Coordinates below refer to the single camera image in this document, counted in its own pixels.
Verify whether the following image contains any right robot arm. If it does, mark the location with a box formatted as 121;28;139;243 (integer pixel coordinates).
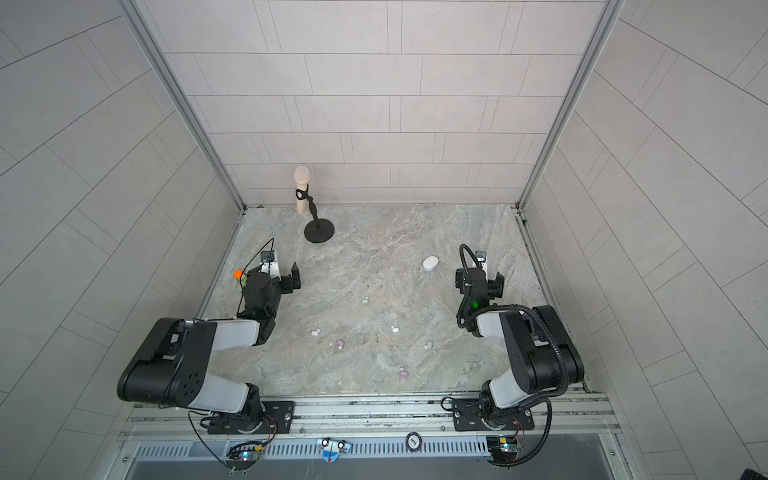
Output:
455;267;585;429

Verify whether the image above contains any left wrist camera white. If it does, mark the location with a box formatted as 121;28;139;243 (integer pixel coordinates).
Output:
260;249;281;278

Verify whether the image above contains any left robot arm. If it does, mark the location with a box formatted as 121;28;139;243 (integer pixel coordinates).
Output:
117;263;301;435

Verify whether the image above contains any blue white clip gadget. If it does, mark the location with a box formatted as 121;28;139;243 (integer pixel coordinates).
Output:
317;437;351;463

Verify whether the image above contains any green circuit board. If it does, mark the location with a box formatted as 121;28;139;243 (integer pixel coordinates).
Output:
486;436;520;466
227;441;264;470

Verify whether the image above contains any right green circuit board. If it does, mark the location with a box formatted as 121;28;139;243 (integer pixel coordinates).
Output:
486;436;520;466

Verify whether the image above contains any left green circuit board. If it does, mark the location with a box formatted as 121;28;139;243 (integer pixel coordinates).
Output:
227;441;264;470

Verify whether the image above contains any small black round disc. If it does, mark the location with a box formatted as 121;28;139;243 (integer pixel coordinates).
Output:
405;432;423;453

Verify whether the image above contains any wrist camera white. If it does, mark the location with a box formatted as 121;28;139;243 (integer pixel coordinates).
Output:
474;250;487;272
260;249;281;278

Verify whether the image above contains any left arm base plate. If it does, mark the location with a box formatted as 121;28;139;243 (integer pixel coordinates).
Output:
200;401;295;435

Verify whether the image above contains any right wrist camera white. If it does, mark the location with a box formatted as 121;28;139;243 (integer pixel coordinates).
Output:
474;250;487;272

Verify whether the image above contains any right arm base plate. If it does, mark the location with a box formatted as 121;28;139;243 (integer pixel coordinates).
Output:
450;398;535;432

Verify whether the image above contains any black microphone stand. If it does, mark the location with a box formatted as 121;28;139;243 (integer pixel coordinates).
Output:
304;192;335;244

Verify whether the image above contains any white earbud case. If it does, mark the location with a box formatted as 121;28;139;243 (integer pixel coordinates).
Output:
422;255;439;272

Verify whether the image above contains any beige microphone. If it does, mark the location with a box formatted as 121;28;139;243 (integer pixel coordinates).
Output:
293;165;311;215

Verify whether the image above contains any aluminium front rail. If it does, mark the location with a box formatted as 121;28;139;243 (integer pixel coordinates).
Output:
116;391;620;444

